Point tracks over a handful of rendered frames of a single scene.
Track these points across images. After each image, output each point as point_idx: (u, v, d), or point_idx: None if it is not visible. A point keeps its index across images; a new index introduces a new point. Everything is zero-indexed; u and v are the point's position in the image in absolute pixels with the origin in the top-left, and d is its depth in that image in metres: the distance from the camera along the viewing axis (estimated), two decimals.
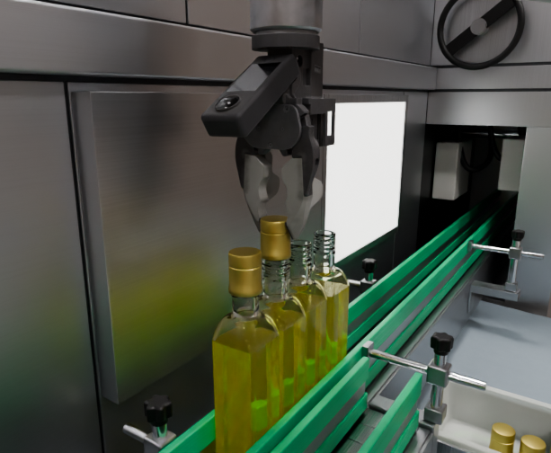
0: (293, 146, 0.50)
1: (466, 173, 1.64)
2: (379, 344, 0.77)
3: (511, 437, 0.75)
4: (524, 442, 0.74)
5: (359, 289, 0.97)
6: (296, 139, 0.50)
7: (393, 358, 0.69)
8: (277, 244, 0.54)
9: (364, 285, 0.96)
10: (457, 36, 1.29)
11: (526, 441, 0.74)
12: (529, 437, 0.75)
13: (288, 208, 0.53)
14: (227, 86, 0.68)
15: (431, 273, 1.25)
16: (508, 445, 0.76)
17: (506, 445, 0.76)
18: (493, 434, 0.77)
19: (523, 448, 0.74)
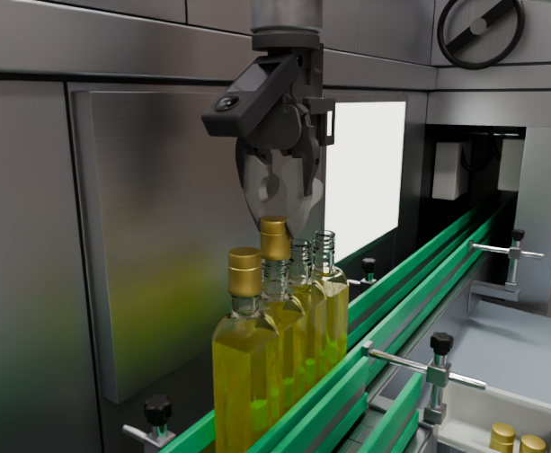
0: (293, 146, 0.50)
1: (466, 173, 1.64)
2: (379, 344, 0.77)
3: (511, 437, 0.75)
4: (524, 442, 0.74)
5: (359, 289, 0.97)
6: (296, 139, 0.50)
7: (393, 358, 0.69)
8: (277, 244, 0.54)
9: (364, 285, 0.96)
10: (457, 36, 1.29)
11: (526, 441, 0.74)
12: (529, 437, 0.75)
13: (288, 208, 0.53)
14: (227, 86, 0.68)
15: (431, 273, 1.25)
16: (508, 445, 0.76)
17: (506, 445, 0.76)
18: (493, 434, 0.77)
19: (523, 448, 0.74)
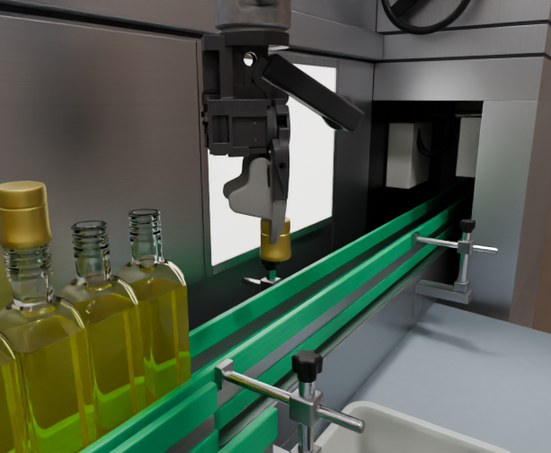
0: None
1: (425, 159, 1.46)
2: (253, 362, 0.59)
3: (288, 223, 0.54)
4: None
5: (260, 290, 0.78)
6: None
7: (252, 383, 0.51)
8: (16, 224, 0.35)
9: (264, 285, 0.78)
10: None
11: None
12: None
13: None
14: (22, 13, 0.50)
15: None
16: (287, 235, 0.54)
17: (285, 236, 0.54)
18: (266, 229, 0.53)
19: None
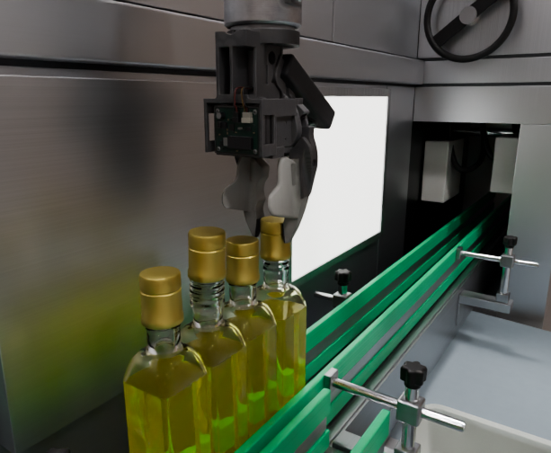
0: None
1: (457, 174, 1.54)
2: (347, 370, 0.68)
3: (258, 240, 0.51)
4: (278, 221, 0.53)
5: (333, 304, 0.87)
6: None
7: (359, 389, 0.60)
8: (208, 263, 0.44)
9: (337, 298, 0.86)
10: (446, 26, 1.20)
11: (276, 221, 0.54)
12: (267, 218, 0.55)
13: (262, 202, 0.56)
14: (165, 74, 0.58)
15: (416, 282, 1.16)
16: (259, 254, 0.51)
17: (258, 255, 0.50)
18: (244, 252, 0.49)
19: (279, 230, 0.53)
